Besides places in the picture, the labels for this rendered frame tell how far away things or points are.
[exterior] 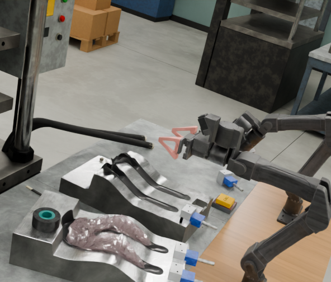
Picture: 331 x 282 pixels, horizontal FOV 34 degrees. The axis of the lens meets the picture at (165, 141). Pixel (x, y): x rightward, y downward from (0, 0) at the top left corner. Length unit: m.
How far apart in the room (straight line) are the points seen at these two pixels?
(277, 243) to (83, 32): 5.14
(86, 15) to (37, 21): 4.44
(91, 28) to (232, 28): 1.65
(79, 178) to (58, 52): 0.64
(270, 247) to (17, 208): 0.85
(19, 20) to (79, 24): 4.33
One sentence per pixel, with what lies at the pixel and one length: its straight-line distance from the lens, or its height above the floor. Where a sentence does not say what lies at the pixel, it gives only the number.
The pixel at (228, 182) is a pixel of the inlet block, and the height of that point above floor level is 0.83.
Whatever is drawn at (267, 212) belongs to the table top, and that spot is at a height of 0.80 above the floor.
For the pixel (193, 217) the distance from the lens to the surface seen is 1.83.
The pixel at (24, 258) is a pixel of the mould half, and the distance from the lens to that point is 1.63.
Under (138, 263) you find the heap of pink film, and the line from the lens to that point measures 1.62.
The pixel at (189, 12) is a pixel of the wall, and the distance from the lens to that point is 9.09.
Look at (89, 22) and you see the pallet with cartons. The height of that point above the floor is 0.35.
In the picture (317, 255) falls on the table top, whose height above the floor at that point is 0.80.
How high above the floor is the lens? 1.85
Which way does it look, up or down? 24 degrees down
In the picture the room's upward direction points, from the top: 14 degrees clockwise
